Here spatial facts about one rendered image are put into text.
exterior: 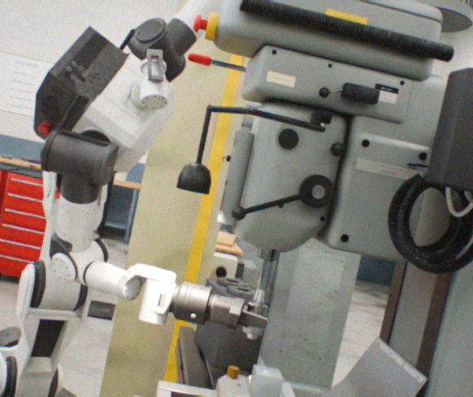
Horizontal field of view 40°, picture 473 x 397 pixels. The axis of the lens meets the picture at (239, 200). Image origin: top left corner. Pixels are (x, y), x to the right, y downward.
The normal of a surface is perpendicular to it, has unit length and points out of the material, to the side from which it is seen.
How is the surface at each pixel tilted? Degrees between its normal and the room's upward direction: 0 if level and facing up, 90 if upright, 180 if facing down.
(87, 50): 57
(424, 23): 90
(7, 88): 90
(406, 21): 90
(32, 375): 117
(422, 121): 90
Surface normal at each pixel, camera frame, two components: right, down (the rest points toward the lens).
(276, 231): 0.02, 0.52
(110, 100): 0.52, -0.40
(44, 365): 0.41, -0.80
